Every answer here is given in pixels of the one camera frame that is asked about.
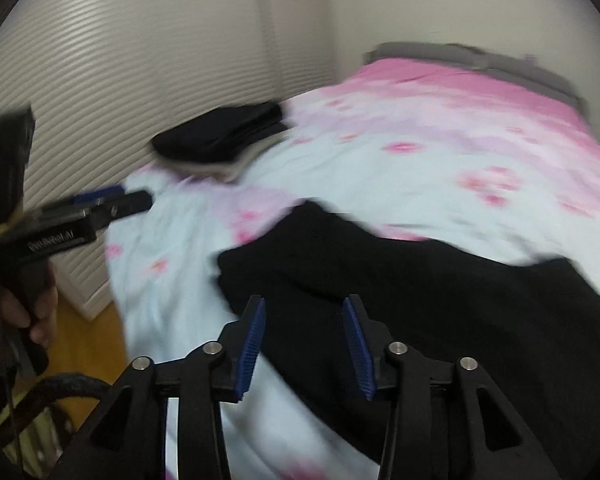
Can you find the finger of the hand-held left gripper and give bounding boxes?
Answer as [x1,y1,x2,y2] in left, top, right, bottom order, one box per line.
[42,186,127,212]
[80,190,153,226]

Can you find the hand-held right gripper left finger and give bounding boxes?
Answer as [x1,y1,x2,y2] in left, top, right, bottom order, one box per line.
[45,295,267,480]

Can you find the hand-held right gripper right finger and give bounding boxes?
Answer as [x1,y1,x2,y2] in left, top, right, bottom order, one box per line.
[341,295,563,480]

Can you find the black pants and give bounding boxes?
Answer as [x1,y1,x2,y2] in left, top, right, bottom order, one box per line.
[215,200,600,480]

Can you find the person's left hand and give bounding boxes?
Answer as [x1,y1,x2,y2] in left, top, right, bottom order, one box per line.
[0,284,58,350]

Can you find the folded black garment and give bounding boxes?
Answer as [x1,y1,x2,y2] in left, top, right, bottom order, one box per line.
[151,101,286,166]

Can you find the white louvered wardrobe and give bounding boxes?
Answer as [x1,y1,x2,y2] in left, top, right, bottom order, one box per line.
[0,0,341,321]

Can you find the pink floral blanket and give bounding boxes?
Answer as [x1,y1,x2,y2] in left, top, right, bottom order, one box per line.
[105,57,600,480]

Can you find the grey headboard cushion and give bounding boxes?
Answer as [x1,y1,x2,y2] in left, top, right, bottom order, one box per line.
[362,41,486,73]
[480,52,589,111]

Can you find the black braided cable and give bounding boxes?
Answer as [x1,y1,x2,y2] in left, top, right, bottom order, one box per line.
[12,372,113,428]

